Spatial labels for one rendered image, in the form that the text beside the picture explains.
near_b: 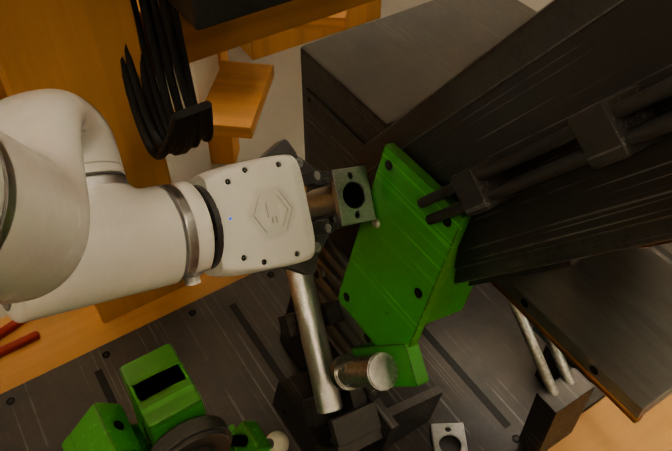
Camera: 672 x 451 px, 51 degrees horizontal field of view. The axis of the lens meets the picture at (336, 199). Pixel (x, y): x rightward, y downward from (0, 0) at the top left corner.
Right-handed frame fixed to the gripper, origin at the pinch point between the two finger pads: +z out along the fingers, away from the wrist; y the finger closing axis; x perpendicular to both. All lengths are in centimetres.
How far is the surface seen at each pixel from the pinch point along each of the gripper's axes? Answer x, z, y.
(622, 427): -4.5, 32.4, -34.6
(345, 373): 4.2, -0.3, -18.0
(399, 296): -3.3, 2.7, -10.7
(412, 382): -2.7, 2.6, -19.4
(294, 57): 188, 136, 63
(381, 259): -1.7, 2.7, -6.9
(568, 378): -6.5, 21.7, -24.9
